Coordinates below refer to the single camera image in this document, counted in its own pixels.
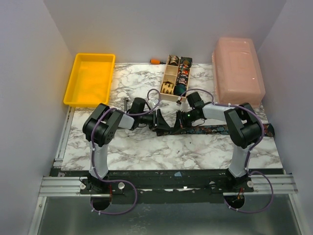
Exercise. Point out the orange handled screwdriver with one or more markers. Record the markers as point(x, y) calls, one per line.
point(157, 62)

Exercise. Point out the navy floral necktie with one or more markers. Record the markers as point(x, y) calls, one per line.
point(211, 130)

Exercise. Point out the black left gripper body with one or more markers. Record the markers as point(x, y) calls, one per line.
point(150, 119)

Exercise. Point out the yellow plastic tray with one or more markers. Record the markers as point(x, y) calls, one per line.
point(90, 80)

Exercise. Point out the green yellow rolled tie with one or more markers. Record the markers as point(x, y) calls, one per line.
point(188, 61)

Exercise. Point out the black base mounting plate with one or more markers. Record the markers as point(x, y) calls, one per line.
point(164, 186)

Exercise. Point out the metal rod tool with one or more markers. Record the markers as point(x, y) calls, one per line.
point(126, 100)

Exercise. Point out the cream brown rolled tie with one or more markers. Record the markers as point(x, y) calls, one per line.
point(173, 60)

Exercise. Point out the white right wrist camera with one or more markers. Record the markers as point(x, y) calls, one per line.
point(181, 102)

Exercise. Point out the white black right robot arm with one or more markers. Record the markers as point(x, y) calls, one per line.
point(244, 126)

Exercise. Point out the aluminium extrusion rail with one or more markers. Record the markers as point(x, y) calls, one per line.
point(71, 186)

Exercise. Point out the yellow beetle print rolled tie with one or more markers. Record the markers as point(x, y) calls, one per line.
point(167, 88)

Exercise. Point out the wooden compartment organizer box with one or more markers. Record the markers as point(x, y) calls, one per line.
point(170, 75)

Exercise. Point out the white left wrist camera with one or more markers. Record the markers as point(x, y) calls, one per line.
point(152, 103)

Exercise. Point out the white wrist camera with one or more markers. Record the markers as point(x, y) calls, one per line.
point(181, 102)
point(152, 103)

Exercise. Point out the red floral rolled tie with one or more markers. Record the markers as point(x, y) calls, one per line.
point(184, 69)

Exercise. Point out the pink plastic storage box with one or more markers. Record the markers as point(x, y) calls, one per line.
point(236, 71)

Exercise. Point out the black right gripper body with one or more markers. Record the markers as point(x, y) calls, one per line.
point(179, 120)

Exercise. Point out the dark green rolled tie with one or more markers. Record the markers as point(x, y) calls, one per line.
point(179, 89)

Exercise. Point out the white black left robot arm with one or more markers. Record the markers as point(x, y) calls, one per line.
point(102, 124)

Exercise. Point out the dark rose print rolled tie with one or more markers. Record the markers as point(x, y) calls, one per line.
point(182, 79)

